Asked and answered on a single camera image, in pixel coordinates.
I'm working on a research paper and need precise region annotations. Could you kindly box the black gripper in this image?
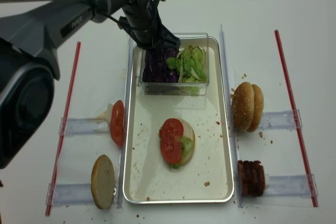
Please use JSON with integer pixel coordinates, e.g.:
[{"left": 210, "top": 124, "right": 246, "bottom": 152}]
[{"left": 119, "top": 0, "right": 181, "bottom": 63}]

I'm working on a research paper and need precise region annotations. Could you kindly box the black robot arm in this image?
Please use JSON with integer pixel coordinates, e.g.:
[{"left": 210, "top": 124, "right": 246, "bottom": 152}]
[{"left": 1, "top": 0, "right": 181, "bottom": 168}]

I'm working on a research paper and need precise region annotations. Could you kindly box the green lettuce pile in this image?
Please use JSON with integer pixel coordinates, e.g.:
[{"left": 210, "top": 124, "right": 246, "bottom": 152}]
[{"left": 167, "top": 45, "right": 208, "bottom": 84}]

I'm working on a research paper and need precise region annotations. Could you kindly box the upper tomato slice on bun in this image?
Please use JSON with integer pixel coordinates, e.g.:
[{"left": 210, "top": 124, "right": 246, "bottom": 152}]
[{"left": 159, "top": 118, "right": 184, "bottom": 140}]

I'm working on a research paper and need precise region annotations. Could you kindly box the tomato slice on bun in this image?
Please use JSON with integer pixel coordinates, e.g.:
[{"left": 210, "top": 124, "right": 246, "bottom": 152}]
[
  {"left": 159, "top": 118, "right": 184, "bottom": 140},
  {"left": 160, "top": 138, "right": 182, "bottom": 164}
]

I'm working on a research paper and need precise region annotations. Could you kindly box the standing tomato slices left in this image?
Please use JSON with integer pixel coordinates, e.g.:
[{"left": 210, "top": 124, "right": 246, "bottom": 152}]
[{"left": 110, "top": 100, "right": 124, "bottom": 147}]

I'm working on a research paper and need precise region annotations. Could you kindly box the lettuce leaf on bun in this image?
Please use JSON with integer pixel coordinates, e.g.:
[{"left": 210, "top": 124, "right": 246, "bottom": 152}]
[{"left": 160, "top": 136, "right": 195, "bottom": 169}]

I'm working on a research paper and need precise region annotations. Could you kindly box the lower tomato slice on bun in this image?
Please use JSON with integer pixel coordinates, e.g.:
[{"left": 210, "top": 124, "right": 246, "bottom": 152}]
[{"left": 160, "top": 138, "right": 182, "bottom": 164}]

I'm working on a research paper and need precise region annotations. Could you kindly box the bacon meat stack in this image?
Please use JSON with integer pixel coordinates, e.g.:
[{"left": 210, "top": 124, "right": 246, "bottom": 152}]
[{"left": 237, "top": 161, "right": 266, "bottom": 197}]

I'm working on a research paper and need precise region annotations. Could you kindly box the purple cabbage pile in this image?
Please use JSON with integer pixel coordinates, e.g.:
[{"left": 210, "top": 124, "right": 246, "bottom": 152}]
[{"left": 142, "top": 48, "right": 179, "bottom": 83}]

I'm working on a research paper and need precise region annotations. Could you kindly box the clear plastic salad container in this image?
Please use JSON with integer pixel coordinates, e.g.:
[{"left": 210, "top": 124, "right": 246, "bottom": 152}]
[{"left": 138, "top": 33, "right": 209, "bottom": 95}]

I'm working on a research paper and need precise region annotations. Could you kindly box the left long clear divider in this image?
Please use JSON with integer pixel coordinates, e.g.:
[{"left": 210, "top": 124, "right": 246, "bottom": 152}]
[{"left": 116, "top": 37, "right": 134, "bottom": 209}]

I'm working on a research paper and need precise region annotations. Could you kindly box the long clear divider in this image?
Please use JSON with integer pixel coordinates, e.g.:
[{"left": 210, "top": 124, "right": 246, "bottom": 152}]
[
  {"left": 219, "top": 24, "right": 244, "bottom": 208},
  {"left": 116, "top": 37, "right": 134, "bottom": 209}
]

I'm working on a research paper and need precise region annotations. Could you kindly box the white onion piece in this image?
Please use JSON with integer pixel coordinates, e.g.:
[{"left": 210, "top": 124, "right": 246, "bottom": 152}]
[{"left": 105, "top": 103, "right": 113, "bottom": 124}]

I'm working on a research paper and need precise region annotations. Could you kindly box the left red strip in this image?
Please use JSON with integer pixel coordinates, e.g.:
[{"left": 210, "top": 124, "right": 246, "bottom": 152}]
[{"left": 45, "top": 41, "right": 81, "bottom": 217}]

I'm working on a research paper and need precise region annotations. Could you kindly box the red strip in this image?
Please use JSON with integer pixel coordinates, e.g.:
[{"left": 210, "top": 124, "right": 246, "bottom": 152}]
[
  {"left": 45, "top": 41, "right": 81, "bottom": 217},
  {"left": 274, "top": 29, "right": 319, "bottom": 208}
]

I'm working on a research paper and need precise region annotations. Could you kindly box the front sesame bun top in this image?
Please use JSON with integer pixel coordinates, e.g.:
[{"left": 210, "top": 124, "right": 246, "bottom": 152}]
[{"left": 232, "top": 82, "right": 254, "bottom": 132}]

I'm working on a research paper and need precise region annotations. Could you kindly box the white metal tray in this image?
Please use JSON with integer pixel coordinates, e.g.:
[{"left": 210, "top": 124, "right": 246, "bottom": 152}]
[{"left": 123, "top": 37, "right": 234, "bottom": 204}]

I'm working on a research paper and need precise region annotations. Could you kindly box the rear bun top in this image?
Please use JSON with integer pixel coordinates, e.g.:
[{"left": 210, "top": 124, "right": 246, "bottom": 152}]
[{"left": 247, "top": 84, "right": 264, "bottom": 132}]

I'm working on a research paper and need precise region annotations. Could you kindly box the right red strip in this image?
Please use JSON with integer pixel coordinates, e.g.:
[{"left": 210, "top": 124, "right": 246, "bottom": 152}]
[{"left": 274, "top": 29, "right": 319, "bottom": 208}]

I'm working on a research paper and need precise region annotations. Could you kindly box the upper left clear holder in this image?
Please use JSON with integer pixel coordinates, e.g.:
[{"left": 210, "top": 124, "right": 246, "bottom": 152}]
[{"left": 59, "top": 118, "right": 110, "bottom": 136}]

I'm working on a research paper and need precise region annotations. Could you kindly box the clear holder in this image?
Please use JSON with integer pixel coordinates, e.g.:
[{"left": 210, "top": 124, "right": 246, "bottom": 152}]
[
  {"left": 264, "top": 174, "right": 318, "bottom": 197},
  {"left": 46, "top": 183, "right": 94, "bottom": 206},
  {"left": 59, "top": 118, "right": 110, "bottom": 136},
  {"left": 257, "top": 110, "right": 302, "bottom": 130}
]

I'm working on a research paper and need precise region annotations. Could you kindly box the bun half cut side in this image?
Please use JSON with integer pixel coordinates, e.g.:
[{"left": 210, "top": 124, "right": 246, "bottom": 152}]
[{"left": 91, "top": 155, "right": 116, "bottom": 210}]

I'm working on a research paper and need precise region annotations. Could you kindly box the upper right clear holder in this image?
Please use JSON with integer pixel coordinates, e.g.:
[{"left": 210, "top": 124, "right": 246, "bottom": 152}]
[{"left": 257, "top": 110, "right": 302, "bottom": 130}]

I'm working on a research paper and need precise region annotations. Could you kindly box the right long clear divider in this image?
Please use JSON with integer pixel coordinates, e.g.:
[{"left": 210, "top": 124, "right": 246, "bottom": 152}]
[{"left": 219, "top": 24, "right": 244, "bottom": 208}]

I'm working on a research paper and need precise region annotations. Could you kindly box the lower left clear holder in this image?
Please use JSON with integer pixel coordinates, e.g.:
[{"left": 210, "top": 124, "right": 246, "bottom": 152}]
[{"left": 46, "top": 183, "right": 94, "bottom": 206}]

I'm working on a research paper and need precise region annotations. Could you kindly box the lower right clear holder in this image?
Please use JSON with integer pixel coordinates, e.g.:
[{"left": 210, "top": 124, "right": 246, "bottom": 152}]
[{"left": 264, "top": 174, "right": 318, "bottom": 197}]

